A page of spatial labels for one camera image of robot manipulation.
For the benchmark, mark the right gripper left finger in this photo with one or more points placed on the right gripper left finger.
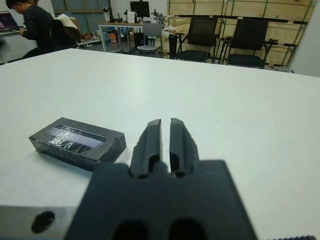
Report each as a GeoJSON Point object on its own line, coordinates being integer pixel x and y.
{"type": "Point", "coordinates": [147, 150]}

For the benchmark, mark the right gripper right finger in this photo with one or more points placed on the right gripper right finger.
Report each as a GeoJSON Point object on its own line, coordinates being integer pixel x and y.
{"type": "Point", "coordinates": [181, 147]}

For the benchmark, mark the black mesh office chair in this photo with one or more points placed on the black mesh office chair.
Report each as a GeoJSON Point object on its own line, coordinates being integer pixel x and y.
{"type": "Point", "coordinates": [250, 32]}
{"type": "Point", "coordinates": [202, 30]}

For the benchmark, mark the grey plastic chair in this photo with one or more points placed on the grey plastic chair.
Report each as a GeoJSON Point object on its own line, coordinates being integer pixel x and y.
{"type": "Point", "coordinates": [151, 30]}

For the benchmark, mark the white work desk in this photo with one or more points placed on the white work desk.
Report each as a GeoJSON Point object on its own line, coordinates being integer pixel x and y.
{"type": "Point", "coordinates": [120, 24]}

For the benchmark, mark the black computer monitor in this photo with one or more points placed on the black computer monitor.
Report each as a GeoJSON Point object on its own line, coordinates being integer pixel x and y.
{"type": "Point", "coordinates": [140, 8]}

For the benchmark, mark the chair draped with jackets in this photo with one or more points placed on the chair draped with jackets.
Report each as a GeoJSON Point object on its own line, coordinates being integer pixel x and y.
{"type": "Point", "coordinates": [67, 27]}

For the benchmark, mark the seated person dark jacket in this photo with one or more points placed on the seated person dark jacket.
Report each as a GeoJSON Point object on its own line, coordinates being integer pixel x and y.
{"type": "Point", "coordinates": [37, 25]}

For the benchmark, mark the open laptop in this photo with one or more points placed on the open laptop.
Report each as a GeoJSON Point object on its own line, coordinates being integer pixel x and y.
{"type": "Point", "coordinates": [7, 21]}

